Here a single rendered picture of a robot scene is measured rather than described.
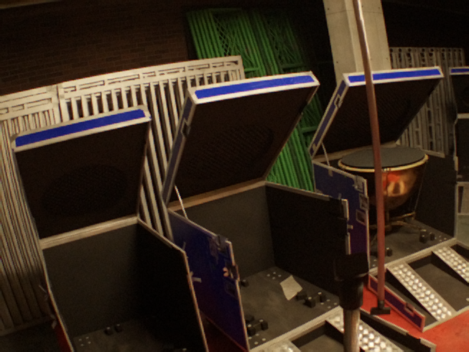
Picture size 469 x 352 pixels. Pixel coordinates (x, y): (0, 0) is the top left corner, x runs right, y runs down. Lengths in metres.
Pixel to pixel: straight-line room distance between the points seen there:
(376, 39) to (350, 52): 0.47
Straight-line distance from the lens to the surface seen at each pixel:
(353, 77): 3.26
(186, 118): 2.41
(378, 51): 4.78
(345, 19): 4.49
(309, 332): 2.89
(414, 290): 3.33
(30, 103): 3.77
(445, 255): 3.78
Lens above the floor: 1.79
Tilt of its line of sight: 12 degrees down
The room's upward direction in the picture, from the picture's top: 8 degrees counter-clockwise
